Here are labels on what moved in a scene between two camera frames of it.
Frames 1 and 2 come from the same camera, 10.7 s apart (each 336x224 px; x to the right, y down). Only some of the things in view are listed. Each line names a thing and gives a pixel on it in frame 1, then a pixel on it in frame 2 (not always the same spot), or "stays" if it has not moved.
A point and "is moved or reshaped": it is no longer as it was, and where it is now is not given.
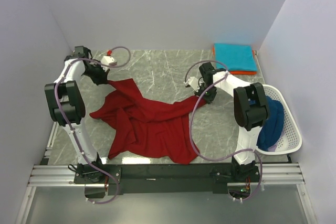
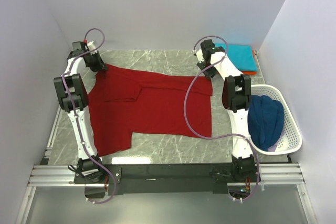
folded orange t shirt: [240, 72] stays
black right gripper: [210, 99] → [211, 73]
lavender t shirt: [272, 148] stays
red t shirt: [146, 128] is moved or reshaped
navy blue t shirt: [270, 132] stays
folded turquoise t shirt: [237, 57] stays
